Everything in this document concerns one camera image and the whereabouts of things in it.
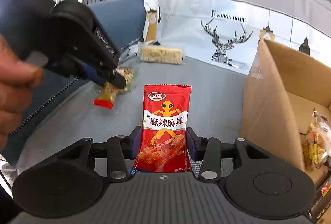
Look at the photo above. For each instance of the person's left hand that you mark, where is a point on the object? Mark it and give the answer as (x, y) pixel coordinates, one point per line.
(18, 79)

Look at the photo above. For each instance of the pale rice cracker pack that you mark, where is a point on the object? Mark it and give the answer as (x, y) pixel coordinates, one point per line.
(154, 52)

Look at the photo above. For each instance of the clear bag of biscuits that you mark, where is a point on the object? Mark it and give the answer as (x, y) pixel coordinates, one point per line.
(316, 145)

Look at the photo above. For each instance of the red spicy snack bag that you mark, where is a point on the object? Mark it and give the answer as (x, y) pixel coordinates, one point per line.
(163, 137)

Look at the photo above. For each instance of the dark brown snack pack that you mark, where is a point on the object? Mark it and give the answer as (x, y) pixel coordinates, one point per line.
(321, 201)

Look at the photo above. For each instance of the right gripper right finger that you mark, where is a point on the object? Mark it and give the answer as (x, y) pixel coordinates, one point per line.
(208, 151)

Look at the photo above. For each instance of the peanut bar red end pack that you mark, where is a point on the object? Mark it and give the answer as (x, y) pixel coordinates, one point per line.
(109, 92)

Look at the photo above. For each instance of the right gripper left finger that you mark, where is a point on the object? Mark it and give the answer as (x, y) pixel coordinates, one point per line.
(119, 149)

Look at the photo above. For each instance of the grey deer print sofa cover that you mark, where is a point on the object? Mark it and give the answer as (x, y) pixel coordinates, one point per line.
(219, 39)

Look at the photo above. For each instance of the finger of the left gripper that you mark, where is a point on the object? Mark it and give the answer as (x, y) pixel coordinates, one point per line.
(84, 71)
(117, 80)

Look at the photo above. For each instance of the open cardboard box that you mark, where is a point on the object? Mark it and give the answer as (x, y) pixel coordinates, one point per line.
(281, 91)

